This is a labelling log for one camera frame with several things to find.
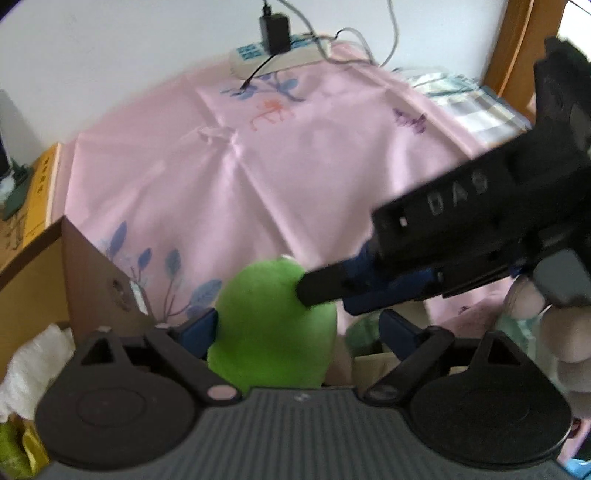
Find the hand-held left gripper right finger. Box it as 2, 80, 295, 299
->
362, 310, 527, 407

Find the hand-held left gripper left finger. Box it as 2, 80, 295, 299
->
74, 308, 242, 404

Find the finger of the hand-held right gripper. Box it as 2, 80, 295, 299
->
295, 242, 384, 308
344, 270, 441, 317

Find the mint green plush doll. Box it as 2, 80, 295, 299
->
346, 318, 385, 357

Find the green bean plush toy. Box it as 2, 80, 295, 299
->
207, 256, 339, 389

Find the brown cardboard box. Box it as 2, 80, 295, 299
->
0, 215, 156, 480

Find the olive green plush toy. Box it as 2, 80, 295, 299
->
0, 418, 50, 480

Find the person's right hand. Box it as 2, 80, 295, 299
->
505, 277, 591, 407

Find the checked folded bedding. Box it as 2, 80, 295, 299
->
401, 68, 533, 149

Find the yellow book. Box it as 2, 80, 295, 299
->
0, 142, 64, 274

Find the white power strip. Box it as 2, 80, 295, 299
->
229, 32, 332, 78

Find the dark green phone stand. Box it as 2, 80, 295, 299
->
2, 157, 31, 221

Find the black charger adapter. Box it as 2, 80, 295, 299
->
259, 13, 292, 55

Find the wooden door frame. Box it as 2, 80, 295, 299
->
480, 0, 574, 126

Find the white wall cable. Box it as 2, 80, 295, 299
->
365, 0, 403, 68

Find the black charger cable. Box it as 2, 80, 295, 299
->
239, 0, 376, 92

